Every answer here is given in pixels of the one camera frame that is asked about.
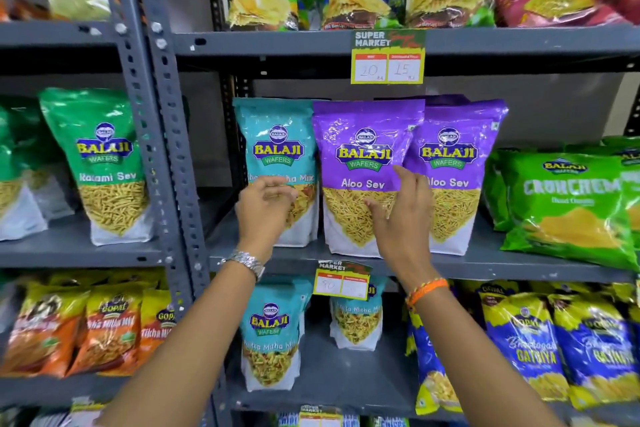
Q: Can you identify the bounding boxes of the green sev snack packet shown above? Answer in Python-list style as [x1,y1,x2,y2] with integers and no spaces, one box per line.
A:
[0,104,49,242]
[38,87,156,247]
[12,96,77,221]

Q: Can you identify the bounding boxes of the person's right forearm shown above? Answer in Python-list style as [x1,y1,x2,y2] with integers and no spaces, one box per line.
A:
[407,287,566,427]

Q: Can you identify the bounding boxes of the person's left forearm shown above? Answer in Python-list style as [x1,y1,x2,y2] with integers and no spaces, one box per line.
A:
[95,262,258,427]

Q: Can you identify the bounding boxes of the grey metal shelving rack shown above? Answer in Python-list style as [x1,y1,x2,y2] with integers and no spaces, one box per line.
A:
[0,0,195,427]
[131,0,640,427]

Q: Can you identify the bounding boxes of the orange and yellow mix packet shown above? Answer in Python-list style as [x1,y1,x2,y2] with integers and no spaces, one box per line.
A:
[66,284,147,377]
[114,289,177,377]
[0,284,92,378]

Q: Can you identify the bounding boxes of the orange wrist band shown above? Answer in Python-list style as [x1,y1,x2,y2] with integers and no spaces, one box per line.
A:
[405,278,450,308]

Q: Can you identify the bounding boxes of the person's left hand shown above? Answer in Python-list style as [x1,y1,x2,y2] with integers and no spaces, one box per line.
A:
[235,176,300,263]

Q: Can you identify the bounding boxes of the teal snack packet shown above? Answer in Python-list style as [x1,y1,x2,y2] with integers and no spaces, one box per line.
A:
[329,276,389,352]
[232,97,321,248]
[239,284,307,392]

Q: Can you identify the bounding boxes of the person's right hand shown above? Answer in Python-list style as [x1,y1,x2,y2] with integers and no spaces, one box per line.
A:
[363,165,442,291]

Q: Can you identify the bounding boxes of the bright green crunchy snack packet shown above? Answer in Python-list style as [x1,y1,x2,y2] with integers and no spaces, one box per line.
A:
[500,151,640,271]
[564,135,640,242]
[481,148,522,233]

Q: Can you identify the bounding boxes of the silver wristwatch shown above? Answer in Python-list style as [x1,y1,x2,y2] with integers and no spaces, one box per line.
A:
[220,250,266,283]

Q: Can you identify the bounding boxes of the blue and yellow snack packet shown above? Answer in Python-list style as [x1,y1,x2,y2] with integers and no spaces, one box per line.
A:
[476,291,571,403]
[405,308,464,416]
[547,294,640,411]

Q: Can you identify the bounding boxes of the yellow shelf price tag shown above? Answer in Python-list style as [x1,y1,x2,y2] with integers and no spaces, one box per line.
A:
[64,398,107,427]
[298,405,344,427]
[350,30,427,85]
[313,260,374,302]

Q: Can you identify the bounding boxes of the purple snack packet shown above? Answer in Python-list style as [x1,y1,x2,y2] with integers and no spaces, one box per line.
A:
[404,95,509,257]
[312,99,426,259]

